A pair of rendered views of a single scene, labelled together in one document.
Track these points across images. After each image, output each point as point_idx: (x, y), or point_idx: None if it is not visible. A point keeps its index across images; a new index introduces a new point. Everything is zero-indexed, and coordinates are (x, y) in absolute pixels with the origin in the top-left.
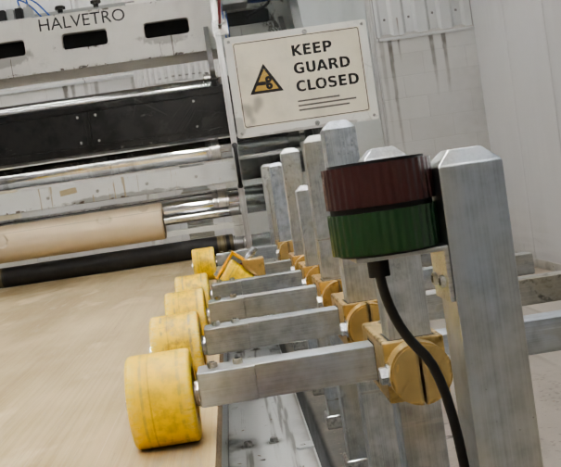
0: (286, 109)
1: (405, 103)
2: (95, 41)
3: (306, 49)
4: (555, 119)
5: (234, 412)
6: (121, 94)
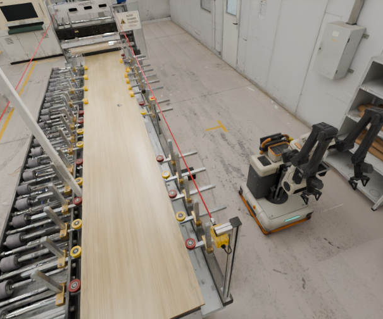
0: (126, 26)
1: None
2: (89, 7)
3: (128, 16)
4: None
5: None
6: (96, 18)
